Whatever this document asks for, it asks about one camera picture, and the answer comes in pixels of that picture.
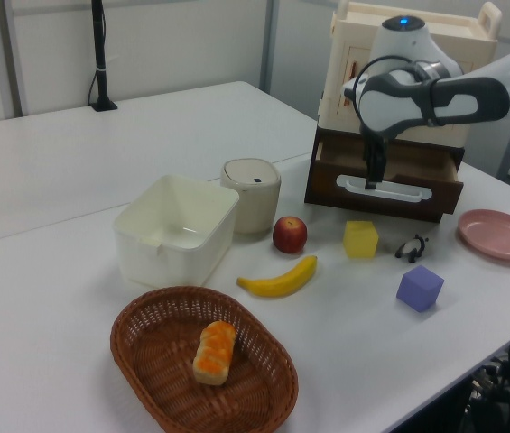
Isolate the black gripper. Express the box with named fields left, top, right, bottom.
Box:
left=361, top=130, right=392, bottom=190

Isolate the yellow cube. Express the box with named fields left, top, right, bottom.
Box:
left=342, top=219, right=380, bottom=260

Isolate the panda toy figure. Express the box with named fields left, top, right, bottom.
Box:
left=394, top=233, right=431, bottom=264

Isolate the red apple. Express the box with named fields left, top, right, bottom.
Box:
left=272, top=216, right=309, bottom=254

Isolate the purple cube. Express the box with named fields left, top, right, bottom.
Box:
left=395, top=264, right=445, bottom=314

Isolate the cream lidded trash can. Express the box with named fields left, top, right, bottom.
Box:
left=219, top=157, right=282, bottom=235

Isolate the pink plate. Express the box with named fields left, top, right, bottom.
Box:
left=457, top=208, right=510, bottom=263

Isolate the yellow banana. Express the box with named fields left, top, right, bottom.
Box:
left=236, top=254, right=319, bottom=299

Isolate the cream plastic storage cabinet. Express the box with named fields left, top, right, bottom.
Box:
left=316, top=0, right=504, bottom=149

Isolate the orange glazed bread loaf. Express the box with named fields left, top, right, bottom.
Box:
left=191, top=320, right=236, bottom=386

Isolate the white plastic storage bin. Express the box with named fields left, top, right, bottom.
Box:
left=112, top=174, right=241, bottom=290

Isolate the brown wicker basket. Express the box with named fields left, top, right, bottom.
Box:
left=109, top=286, right=300, bottom=433

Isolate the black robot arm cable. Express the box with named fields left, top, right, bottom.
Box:
left=341, top=53, right=422, bottom=141

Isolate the black camera stand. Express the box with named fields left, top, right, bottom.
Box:
left=88, top=0, right=119, bottom=113

